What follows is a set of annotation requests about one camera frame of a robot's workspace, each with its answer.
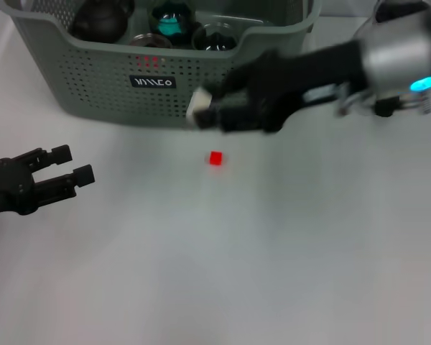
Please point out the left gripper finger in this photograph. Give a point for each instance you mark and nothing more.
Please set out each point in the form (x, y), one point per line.
(84, 175)
(62, 154)

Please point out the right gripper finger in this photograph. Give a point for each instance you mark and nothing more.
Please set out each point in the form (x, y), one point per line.
(237, 118)
(233, 96)

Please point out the small red toy brick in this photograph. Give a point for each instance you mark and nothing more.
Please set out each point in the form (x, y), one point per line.
(215, 158)

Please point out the white toy brick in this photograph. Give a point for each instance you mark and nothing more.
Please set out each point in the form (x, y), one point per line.
(197, 100)

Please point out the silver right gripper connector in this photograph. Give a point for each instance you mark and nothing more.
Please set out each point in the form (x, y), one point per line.
(346, 98)

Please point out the teal toy brick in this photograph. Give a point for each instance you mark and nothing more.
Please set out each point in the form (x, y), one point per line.
(169, 26)

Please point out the grey perforated storage bin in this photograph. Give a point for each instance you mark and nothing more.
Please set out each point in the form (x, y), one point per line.
(129, 100)

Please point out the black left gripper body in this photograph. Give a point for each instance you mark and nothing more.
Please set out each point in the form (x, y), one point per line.
(10, 187)

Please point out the glass teacup black sleeve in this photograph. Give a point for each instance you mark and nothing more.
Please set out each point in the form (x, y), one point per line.
(138, 40)
(154, 10)
(215, 39)

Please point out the dark clay teapot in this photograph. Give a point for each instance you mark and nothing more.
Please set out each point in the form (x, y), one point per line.
(100, 21)

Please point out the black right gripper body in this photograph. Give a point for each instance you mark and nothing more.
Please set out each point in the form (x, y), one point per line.
(294, 79)

